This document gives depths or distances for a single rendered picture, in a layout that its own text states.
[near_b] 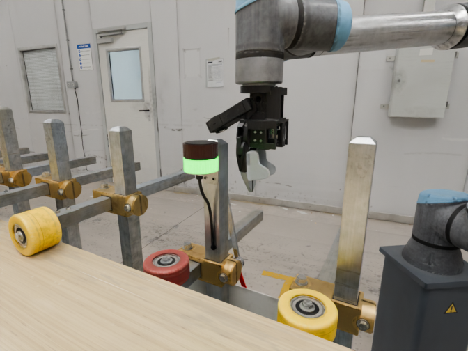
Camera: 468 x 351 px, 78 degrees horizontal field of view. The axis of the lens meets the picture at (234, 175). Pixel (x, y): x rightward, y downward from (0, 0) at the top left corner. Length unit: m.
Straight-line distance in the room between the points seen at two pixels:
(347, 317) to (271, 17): 0.51
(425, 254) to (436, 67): 1.98
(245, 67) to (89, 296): 0.44
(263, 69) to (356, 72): 2.63
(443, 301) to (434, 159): 2.11
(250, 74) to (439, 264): 0.96
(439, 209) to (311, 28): 0.81
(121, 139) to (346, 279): 0.52
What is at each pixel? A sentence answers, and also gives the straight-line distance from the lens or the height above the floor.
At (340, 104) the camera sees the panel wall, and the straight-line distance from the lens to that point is 3.13.
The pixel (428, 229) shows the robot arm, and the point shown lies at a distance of 1.22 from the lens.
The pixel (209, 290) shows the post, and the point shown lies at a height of 0.80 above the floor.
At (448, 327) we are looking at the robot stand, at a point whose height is 0.40.
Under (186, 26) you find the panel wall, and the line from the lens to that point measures 3.77.
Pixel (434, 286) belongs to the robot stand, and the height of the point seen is 0.59.
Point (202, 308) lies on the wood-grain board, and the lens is 0.44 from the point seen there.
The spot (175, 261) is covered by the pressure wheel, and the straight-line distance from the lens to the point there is 0.54.
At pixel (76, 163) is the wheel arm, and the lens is 1.27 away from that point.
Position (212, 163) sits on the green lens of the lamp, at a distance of 0.48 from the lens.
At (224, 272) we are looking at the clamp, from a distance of 0.59.
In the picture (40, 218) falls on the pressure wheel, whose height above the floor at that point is 0.97.
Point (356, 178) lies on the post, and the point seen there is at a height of 1.07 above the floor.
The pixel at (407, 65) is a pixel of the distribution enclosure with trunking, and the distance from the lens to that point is 2.93.
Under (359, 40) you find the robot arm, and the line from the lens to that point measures 0.82.
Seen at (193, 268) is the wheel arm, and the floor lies 0.86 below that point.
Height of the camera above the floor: 1.18
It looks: 14 degrees down
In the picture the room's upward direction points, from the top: straight up
